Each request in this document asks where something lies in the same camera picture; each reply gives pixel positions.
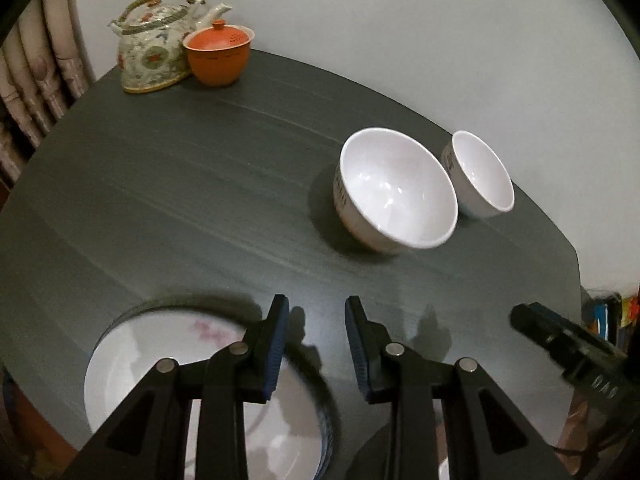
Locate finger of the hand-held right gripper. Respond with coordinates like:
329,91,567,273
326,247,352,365
509,302,582,362

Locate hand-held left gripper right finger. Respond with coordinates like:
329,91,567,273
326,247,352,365
345,296,571,480

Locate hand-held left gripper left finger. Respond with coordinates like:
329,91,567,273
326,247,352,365
62,294,291,480

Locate white plate with pink flowers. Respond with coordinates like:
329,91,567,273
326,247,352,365
83,308,326,480

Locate small white bowl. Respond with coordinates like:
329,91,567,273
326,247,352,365
442,130,515,219

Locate medium white bowl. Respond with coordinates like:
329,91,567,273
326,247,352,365
333,128,459,255

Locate colourful boxes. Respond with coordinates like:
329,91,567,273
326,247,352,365
582,290,640,351

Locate orange lidded cup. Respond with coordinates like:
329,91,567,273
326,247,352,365
182,20,256,87

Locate floral ceramic teapot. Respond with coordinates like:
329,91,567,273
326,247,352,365
109,0,233,95

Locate pleated patterned curtain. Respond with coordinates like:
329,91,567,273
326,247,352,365
0,0,96,191

